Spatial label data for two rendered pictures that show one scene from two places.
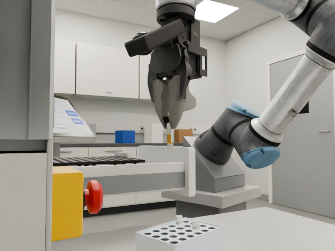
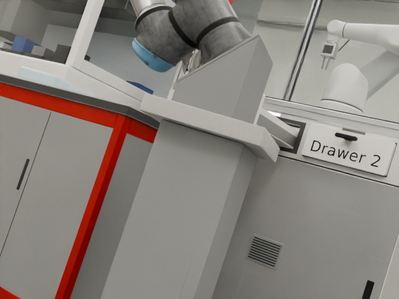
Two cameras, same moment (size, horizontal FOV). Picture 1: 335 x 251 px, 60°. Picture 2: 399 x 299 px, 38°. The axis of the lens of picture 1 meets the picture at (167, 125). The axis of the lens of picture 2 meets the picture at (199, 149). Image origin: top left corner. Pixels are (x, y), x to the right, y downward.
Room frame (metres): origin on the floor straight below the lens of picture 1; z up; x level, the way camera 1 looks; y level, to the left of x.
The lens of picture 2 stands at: (2.35, -0.81, 0.59)
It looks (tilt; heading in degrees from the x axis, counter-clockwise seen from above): 4 degrees up; 153
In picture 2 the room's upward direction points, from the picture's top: 18 degrees clockwise
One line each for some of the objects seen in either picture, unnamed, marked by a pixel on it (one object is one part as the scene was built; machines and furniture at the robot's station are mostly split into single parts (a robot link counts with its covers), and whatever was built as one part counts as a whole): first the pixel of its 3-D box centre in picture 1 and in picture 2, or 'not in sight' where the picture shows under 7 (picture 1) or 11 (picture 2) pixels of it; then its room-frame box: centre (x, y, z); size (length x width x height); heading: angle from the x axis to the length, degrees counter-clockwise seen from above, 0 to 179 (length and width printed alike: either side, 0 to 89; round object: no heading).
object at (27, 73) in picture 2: not in sight; (44, 79); (0.36, -0.43, 0.78); 0.15 x 0.10 x 0.04; 42
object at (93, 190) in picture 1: (88, 197); not in sight; (0.36, 0.10, 0.88); 0.04 x 0.03 x 0.04; 28
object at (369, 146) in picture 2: not in sight; (347, 149); (0.90, 0.44, 0.87); 0.29 x 0.02 x 0.11; 28
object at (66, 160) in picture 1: (85, 172); not in sight; (0.68, 0.19, 0.87); 0.22 x 0.18 x 0.06; 118
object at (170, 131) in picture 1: (170, 136); not in sight; (0.51, 0.00, 0.95); 0.01 x 0.01 x 0.05
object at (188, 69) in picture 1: (178, 74); not in sight; (0.49, -0.02, 1.06); 0.05 x 0.02 x 0.09; 48
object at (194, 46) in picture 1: (178, 47); not in sight; (0.53, -0.02, 1.12); 0.09 x 0.08 x 0.12; 137
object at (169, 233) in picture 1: (180, 240); not in sight; (0.49, -0.02, 0.78); 0.12 x 0.08 x 0.04; 137
